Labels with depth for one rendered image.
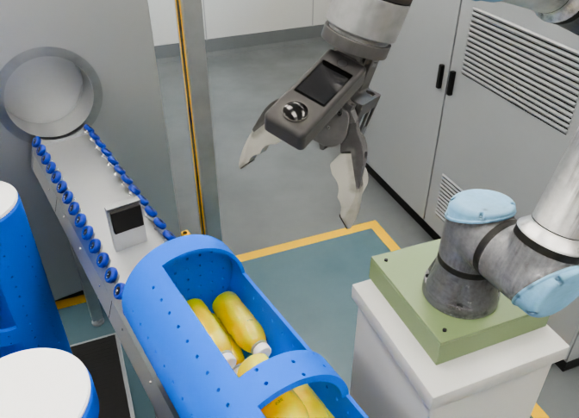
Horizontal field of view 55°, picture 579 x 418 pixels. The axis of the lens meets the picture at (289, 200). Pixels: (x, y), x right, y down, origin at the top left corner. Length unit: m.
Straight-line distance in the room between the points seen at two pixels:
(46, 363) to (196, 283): 0.36
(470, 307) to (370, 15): 0.72
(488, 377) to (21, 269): 1.42
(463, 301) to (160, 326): 0.59
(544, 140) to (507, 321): 1.36
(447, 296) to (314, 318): 1.69
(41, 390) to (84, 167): 1.09
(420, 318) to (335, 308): 1.70
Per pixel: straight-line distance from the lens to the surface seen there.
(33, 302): 2.06
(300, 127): 0.52
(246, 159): 0.65
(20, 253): 1.95
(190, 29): 1.71
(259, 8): 5.92
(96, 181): 2.12
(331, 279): 2.97
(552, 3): 0.91
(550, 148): 2.43
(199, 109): 1.80
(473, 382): 1.14
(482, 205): 1.05
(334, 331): 2.72
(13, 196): 1.93
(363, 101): 0.61
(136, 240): 1.77
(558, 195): 0.95
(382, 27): 0.56
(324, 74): 0.56
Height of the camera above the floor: 2.02
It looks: 35 degrees down
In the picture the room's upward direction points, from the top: straight up
